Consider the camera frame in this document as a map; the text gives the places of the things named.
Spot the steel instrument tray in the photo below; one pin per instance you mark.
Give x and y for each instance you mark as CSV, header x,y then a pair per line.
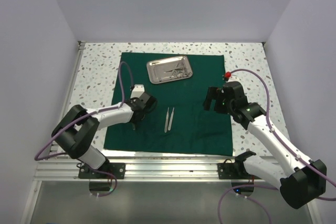
x,y
157,68

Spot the steel scissors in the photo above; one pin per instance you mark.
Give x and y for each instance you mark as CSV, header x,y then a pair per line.
x,y
179,72

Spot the aluminium rail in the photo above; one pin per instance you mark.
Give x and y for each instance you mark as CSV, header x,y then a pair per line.
x,y
69,90
140,169

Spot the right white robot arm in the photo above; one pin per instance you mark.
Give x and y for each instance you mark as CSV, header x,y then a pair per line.
x,y
298,178

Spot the aluminium front rail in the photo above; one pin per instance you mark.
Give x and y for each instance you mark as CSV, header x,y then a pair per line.
x,y
140,169

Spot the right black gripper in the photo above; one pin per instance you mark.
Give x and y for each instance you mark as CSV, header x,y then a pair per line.
x,y
217,93

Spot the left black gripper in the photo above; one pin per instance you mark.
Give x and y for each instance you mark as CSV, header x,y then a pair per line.
x,y
132,99

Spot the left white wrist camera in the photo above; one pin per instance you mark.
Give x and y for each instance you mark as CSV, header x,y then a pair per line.
x,y
137,91

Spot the green surgical cloth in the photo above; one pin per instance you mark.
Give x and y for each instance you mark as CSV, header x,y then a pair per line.
x,y
194,130

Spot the steel tweezers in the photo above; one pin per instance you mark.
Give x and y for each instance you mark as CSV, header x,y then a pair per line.
x,y
166,121

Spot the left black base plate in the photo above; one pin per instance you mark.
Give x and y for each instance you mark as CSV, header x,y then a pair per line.
x,y
104,172

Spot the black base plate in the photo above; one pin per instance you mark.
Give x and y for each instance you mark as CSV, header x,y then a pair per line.
x,y
232,170
104,172

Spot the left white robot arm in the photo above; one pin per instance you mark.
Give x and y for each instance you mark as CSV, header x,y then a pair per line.
x,y
75,132

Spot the aluminium left side rail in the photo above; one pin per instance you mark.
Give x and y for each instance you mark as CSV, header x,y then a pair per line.
x,y
69,90

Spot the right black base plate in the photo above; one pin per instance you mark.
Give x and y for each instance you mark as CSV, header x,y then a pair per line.
x,y
232,170

